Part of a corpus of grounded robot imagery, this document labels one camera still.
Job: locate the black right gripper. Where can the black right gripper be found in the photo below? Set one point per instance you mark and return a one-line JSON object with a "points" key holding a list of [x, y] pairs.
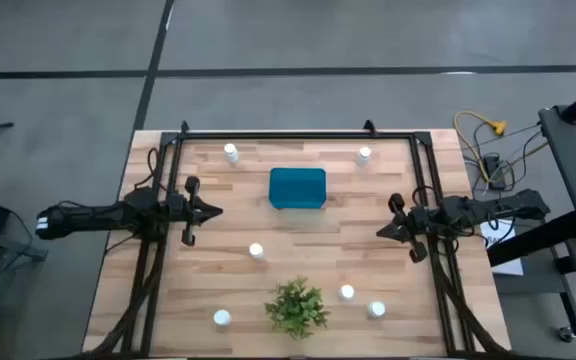
{"points": [[420, 220]]}

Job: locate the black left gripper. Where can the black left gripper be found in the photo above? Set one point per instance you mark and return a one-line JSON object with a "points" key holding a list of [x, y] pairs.
{"points": [[180, 209]]}

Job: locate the white pill bottle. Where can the white pill bottle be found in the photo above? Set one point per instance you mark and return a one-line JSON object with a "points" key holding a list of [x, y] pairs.
{"points": [[377, 309], [256, 250], [222, 317], [230, 151], [364, 154], [347, 292]]}

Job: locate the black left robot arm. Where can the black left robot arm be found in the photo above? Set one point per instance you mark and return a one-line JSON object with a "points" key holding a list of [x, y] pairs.
{"points": [[93, 216]]}

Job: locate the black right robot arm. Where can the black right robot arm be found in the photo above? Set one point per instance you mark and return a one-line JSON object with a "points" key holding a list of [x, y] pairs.
{"points": [[518, 205]]}

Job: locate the blue plastic basket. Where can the blue plastic basket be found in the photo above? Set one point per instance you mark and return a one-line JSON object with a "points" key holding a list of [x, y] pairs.
{"points": [[298, 187]]}

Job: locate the black power strip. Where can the black power strip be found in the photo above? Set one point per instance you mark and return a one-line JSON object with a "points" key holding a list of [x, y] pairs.
{"points": [[493, 167]]}

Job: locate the white paper sheet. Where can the white paper sheet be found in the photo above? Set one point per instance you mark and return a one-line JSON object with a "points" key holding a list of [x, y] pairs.
{"points": [[510, 267]]}

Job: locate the green plant in white pot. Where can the green plant in white pot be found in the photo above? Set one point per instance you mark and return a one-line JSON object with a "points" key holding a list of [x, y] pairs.
{"points": [[295, 307]]}

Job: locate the grey metal stand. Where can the grey metal stand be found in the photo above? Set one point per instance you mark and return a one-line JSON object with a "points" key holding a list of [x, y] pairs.
{"points": [[3, 245]]}

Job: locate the black aluminium table frame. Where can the black aluminium table frame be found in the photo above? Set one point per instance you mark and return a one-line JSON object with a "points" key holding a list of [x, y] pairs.
{"points": [[293, 135]]}

